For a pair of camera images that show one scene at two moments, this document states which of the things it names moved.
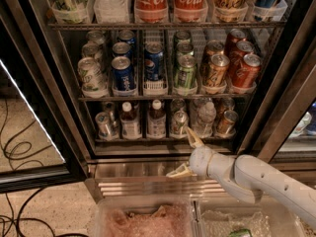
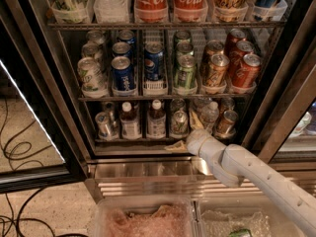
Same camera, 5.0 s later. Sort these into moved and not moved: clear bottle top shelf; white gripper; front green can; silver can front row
Moved: white gripper
Not moved: silver can front row; front green can; clear bottle top shelf
